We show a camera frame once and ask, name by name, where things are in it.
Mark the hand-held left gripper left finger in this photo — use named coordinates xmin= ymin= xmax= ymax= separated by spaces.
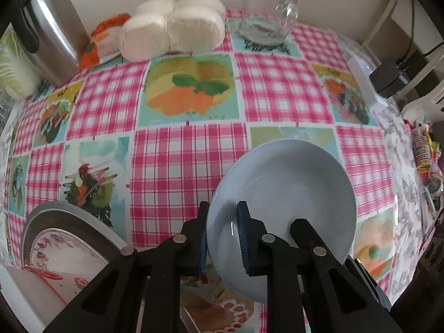
xmin=43 ymin=201 xmax=210 ymax=333

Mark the glass mug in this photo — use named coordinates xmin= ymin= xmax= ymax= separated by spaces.
xmin=238 ymin=0 xmax=302 ymax=45

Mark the napa cabbage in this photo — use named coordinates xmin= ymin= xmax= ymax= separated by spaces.
xmin=0 ymin=29 xmax=44 ymax=99

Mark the white power strip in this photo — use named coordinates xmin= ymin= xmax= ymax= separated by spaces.
xmin=347 ymin=55 xmax=388 ymax=110

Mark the stainless steel thermos jug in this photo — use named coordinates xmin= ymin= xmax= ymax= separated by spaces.
xmin=19 ymin=0 xmax=92 ymax=85

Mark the stainless steel plate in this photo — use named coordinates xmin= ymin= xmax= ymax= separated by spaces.
xmin=20 ymin=201 xmax=195 ymax=333

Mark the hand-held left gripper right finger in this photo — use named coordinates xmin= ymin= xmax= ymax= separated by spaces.
xmin=236 ymin=200 xmax=392 ymax=333

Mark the round floral plate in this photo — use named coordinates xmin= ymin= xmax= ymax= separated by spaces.
xmin=28 ymin=228 xmax=112 ymax=285

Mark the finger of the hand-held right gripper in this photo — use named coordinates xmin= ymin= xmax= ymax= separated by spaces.
xmin=347 ymin=257 xmax=392 ymax=314

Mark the black cable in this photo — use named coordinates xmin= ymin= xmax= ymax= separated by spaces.
xmin=397 ymin=0 xmax=444 ymax=73

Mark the strawberry print bowl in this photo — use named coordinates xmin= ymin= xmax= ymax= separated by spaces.
xmin=0 ymin=265 xmax=101 ymax=333

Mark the yellow candy roll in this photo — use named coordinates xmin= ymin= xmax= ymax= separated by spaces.
xmin=411 ymin=128 xmax=439 ymax=174

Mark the white wooden shelf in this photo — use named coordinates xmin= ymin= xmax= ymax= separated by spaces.
xmin=362 ymin=0 xmax=417 ymax=63

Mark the bag of white steamed buns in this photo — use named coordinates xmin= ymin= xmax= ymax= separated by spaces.
xmin=118 ymin=0 xmax=227 ymax=60

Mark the black charger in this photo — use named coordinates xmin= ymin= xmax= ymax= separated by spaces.
xmin=369 ymin=58 xmax=410 ymax=97

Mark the light blue bowl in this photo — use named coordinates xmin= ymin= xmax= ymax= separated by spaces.
xmin=206 ymin=138 xmax=357 ymax=304

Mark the orange snack packet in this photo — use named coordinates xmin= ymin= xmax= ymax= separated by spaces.
xmin=77 ymin=13 xmax=132 ymax=73

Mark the pink checked printed tablecloth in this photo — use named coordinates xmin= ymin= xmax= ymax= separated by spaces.
xmin=0 ymin=7 xmax=444 ymax=333

